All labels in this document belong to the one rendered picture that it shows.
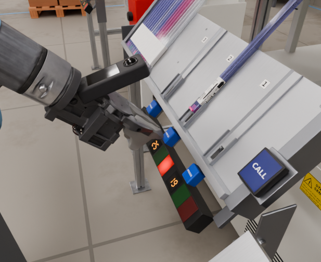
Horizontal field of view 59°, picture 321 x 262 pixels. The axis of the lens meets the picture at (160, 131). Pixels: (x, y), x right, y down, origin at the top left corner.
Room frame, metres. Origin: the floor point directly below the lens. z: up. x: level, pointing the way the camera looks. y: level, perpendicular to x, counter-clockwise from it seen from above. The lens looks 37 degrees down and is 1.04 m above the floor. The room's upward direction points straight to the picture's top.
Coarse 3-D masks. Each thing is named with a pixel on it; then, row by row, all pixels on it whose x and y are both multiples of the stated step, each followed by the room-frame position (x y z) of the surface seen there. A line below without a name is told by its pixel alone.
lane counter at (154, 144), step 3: (153, 141) 0.47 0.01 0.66; (156, 141) 0.47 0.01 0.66; (159, 141) 0.46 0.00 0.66; (150, 144) 0.47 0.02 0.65; (153, 144) 0.47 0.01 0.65; (156, 144) 0.46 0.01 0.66; (159, 144) 0.46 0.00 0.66; (150, 147) 0.47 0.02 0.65; (153, 147) 0.46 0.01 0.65; (156, 147) 0.46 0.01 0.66; (159, 147) 0.45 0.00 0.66; (150, 150) 0.46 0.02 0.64; (153, 150) 0.45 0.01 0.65; (156, 150) 0.45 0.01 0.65; (153, 153) 0.45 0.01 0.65
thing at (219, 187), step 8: (128, 48) 0.81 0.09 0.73; (144, 80) 0.62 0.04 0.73; (152, 80) 0.64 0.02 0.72; (152, 88) 0.57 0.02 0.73; (160, 96) 0.53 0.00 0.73; (160, 104) 0.51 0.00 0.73; (168, 104) 0.51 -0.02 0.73; (168, 112) 0.47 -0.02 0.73; (176, 120) 0.44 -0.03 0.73; (176, 128) 0.42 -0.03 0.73; (184, 128) 0.42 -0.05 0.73; (184, 136) 0.39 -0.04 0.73; (192, 144) 0.37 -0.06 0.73; (192, 152) 0.35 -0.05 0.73; (200, 152) 0.36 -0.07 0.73; (200, 160) 0.33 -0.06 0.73; (200, 168) 0.32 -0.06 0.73; (208, 168) 0.31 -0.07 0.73; (208, 176) 0.30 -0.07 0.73; (216, 176) 0.30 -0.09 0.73; (216, 184) 0.28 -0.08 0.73; (224, 184) 0.29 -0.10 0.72; (216, 192) 0.27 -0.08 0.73; (224, 192) 0.26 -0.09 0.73
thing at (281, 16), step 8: (296, 0) 0.50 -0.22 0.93; (288, 8) 0.50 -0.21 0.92; (280, 16) 0.49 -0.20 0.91; (272, 24) 0.49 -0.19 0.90; (264, 32) 0.49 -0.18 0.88; (272, 32) 0.49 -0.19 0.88; (256, 40) 0.49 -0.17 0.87; (264, 40) 0.49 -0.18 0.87; (248, 48) 0.48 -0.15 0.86; (256, 48) 0.48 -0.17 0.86; (240, 56) 0.48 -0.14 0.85; (248, 56) 0.48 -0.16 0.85; (232, 64) 0.48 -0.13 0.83; (240, 64) 0.47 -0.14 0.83; (224, 72) 0.47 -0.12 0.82; (232, 72) 0.47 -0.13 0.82; (224, 80) 0.46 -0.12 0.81; (200, 104) 0.45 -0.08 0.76
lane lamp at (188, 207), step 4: (188, 200) 0.31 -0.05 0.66; (192, 200) 0.30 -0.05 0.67; (184, 204) 0.31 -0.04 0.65; (188, 204) 0.30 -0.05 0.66; (192, 204) 0.30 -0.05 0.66; (180, 208) 0.30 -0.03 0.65; (184, 208) 0.30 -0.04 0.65; (188, 208) 0.30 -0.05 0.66; (192, 208) 0.29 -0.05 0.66; (196, 208) 0.29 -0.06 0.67; (180, 212) 0.30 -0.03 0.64; (184, 212) 0.29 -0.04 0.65; (188, 212) 0.29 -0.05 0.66; (192, 212) 0.29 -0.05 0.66; (184, 216) 0.29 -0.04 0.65; (188, 216) 0.28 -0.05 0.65; (184, 220) 0.28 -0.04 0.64
